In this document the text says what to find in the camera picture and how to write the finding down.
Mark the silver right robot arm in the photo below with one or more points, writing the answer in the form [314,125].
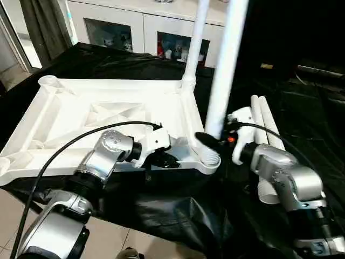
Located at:
[285,178]

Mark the dark robot left foot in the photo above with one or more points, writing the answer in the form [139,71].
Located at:
[129,253]

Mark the white plastic table top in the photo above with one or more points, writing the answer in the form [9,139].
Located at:
[81,108]

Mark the white glass-door cabinet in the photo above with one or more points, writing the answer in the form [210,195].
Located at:
[140,21]

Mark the silver metal rail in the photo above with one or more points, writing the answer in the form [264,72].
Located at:
[323,70]

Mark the grey curtain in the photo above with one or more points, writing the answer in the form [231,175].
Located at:
[46,27]

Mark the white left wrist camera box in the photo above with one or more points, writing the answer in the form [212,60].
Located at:
[156,139]

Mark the small yellow label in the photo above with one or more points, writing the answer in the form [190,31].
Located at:
[266,66]

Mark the black work mat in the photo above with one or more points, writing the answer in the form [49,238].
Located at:
[178,216]

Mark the white plastic table leg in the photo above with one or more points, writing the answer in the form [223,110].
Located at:
[226,65]
[260,116]
[195,38]
[272,124]

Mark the black folding table stand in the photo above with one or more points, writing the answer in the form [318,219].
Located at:
[38,197]

